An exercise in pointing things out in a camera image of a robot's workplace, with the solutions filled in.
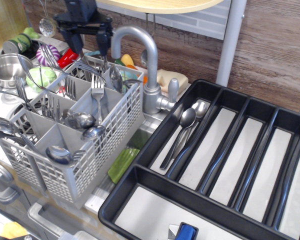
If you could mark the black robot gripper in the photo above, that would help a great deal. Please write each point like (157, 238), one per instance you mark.
(83, 18)

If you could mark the small steel spoon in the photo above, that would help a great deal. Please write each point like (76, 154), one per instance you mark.
(104, 63)

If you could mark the steel spoon back basket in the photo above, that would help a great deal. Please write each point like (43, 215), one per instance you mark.
(116, 78)

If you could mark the steel spoon basket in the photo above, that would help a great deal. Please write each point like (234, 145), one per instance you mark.
(8, 127)
(93, 133)
(59, 155)
(116, 78)

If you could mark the large spoon basket centre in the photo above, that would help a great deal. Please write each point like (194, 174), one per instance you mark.
(79, 120)

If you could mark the grey plastic cutlery basket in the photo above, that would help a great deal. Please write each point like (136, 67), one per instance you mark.
(71, 186)

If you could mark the steel spoon middle basket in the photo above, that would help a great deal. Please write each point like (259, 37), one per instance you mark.
(93, 133)

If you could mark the steel spoon front basket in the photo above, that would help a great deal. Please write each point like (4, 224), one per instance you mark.
(59, 155)

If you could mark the steel spoon in tray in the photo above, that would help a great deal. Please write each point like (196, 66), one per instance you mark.
(187, 119)
(200, 108)

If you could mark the steel spoon left basket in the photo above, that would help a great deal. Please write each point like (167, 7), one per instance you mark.
(8, 127)

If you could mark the black cutlery tray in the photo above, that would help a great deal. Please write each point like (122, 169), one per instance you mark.
(236, 178)

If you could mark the blue object in tray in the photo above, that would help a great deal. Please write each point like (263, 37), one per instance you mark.
(183, 231)

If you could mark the red toy pepper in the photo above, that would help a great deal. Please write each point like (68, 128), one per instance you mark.
(67, 58)

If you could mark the yellow toy fruit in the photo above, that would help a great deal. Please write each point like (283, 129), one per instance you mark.
(127, 60)

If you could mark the long curved steel fork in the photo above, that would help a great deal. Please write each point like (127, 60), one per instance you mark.
(49, 57)

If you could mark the hanging steel skimmer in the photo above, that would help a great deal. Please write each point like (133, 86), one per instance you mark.
(46, 26)

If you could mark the purple white toy onion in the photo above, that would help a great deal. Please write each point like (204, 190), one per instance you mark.
(41, 59)

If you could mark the large steel fork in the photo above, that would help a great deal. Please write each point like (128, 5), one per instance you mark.
(97, 92)

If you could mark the hanging steel ladle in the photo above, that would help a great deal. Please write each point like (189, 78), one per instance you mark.
(151, 31)

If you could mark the light wooden shelf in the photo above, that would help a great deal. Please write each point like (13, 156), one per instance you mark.
(162, 6)

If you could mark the green label tin can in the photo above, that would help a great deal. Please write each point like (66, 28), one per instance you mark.
(17, 45)

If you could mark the grey metal faucet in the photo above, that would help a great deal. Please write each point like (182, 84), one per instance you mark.
(153, 100)

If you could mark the steel cooking pot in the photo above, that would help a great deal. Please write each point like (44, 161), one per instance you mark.
(10, 66)

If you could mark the green dish sponge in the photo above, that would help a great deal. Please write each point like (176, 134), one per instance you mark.
(121, 164)

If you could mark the grey metal post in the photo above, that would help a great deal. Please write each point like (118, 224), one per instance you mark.
(231, 37)

